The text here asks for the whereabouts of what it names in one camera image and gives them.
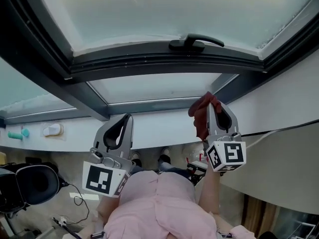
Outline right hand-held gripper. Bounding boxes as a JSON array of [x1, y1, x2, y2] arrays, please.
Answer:
[[203, 102, 247, 172]]

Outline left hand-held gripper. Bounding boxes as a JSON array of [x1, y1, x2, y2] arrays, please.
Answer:
[[82, 113, 135, 198]]

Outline wide frosted window pane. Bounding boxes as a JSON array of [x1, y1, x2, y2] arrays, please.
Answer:
[[0, 58, 75, 114]]

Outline person's pink shirt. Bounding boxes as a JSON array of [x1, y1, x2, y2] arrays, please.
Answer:
[[82, 170, 257, 239]]

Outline white cable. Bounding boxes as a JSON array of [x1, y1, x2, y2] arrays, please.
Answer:
[[245, 130, 278, 149]]

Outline black floor cable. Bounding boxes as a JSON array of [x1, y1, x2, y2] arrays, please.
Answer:
[[59, 182, 91, 226]]

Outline person's left forearm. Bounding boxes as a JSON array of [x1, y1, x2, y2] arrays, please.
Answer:
[[96, 195, 121, 225]]

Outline dark red cloth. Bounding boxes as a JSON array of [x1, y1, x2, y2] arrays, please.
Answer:
[[188, 91, 222, 141]]

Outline reflective glass panel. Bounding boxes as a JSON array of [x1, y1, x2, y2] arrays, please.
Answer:
[[259, 207, 319, 239]]

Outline frosted window with dark frame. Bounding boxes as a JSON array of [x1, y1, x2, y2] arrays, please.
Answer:
[[0, 0, 319, 121]]

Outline white power strip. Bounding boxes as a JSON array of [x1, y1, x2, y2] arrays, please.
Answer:
[[52, 215, 68, 227]]

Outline pale partition panel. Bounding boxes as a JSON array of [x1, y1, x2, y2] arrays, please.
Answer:
[[219, 124, 319, 215]]

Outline white-edged frosted window pane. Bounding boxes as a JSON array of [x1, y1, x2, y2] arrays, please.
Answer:
[[34, 0, 319, 57]]

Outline black fabric bag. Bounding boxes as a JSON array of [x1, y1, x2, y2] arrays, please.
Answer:
[[0, 158, 59, 174]]

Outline black window handle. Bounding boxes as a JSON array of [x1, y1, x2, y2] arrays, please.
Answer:
[[168, 33, 225, 51]]

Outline brown wooden panel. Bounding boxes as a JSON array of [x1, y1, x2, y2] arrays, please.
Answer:
[[240, 194, 281, 239]]

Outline low clear window pane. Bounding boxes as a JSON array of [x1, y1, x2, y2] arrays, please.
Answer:
[[87, 72, 238, 105]]

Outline person's blue jeans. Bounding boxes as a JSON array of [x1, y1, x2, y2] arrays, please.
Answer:
[[131, 158, 191, 181]]

